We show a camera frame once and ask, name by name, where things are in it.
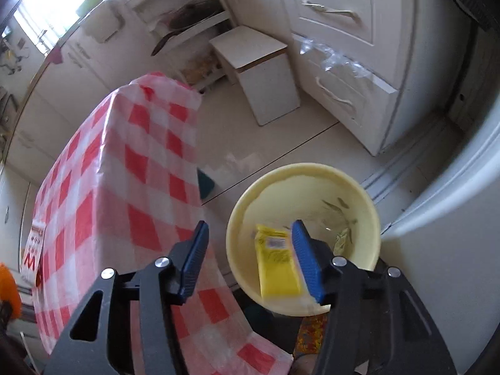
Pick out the yellow plastic basin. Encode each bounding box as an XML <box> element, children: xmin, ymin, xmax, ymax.
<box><xmin>226</xmin><ymin>163</ymin><xmax>381</xmax><ymax>317</ymax></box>

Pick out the white refrigerator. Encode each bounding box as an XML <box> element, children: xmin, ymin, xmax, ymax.
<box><xmin>381</xmin><ymin>113</ymin><xmax>500</xmax><ymax>375</ymax></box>

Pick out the white cabinet door hanger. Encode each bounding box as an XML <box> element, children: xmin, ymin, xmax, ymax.
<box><xmin>97</xmin><ymin>0</ymin><xmax>126</xmax><ymax>43</ymax></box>

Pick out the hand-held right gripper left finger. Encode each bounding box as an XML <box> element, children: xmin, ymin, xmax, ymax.
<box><xmin>45</xmin><ymin>221</ymin><xmax>212</xmax><ymax>375</ymax></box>

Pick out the yellow packet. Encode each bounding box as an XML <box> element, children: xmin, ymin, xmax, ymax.
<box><xmin>254</xmin><ymin>223</ymin><xmax>303</xmax><ymax>298</ymax></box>

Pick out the green wash basin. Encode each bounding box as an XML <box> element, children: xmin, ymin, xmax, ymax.
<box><xmin>76</xmin><ymin>0</ymin><xmax>106</xmax><ymax>16</ymax></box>

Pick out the white drawer cabinet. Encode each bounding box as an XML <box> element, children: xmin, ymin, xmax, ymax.
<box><xmin>269</xmin><ymin>0</ymin><xmax>417</xmax><ymax>157</ymax></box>

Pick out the white framed window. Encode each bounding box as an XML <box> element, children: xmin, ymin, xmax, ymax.
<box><xmin>12</xmin><ymin>0</ymin><xmax>129</xmax><ymax>53</ymax></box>

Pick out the black wok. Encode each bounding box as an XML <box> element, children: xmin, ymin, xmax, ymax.
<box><xmin>150</xmin><ymin>0</ymin><xmax>225</xmax><ymax>57</ymax></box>

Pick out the white wooden stool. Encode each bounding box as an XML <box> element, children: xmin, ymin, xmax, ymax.
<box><xmin>208</xmin><ymin>25</ymin><xmax>301</xmax><ymax>126</ymax></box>

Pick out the yellow patterned cloth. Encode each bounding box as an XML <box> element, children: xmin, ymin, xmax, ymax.
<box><xmin>293</xmin><ymin>314</ymin><xmax>329</xmax><ymax>360</ymax></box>

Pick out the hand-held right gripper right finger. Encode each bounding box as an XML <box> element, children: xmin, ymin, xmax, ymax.
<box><xmin>291</xmin><ymin>219</ymin><xmax>458</xmax><ymax>375</ymax></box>

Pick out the white red small box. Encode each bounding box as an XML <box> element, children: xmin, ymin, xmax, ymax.
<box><xmin>21</xmin><ymin>222</ymin><xmax>48</xmax><ymax>286</ymax></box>

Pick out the clear plastic on drawer handle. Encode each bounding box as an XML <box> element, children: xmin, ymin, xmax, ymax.
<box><xmin>299</xmin><ymin>35</ymin><xmax>376</xmax><ymax>83</ymax></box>

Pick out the red checkered covered table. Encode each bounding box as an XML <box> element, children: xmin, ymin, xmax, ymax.
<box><xmin>30</xmin><ymin>71</ymin><xmax>293</xmax><ymax>375</ymax></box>

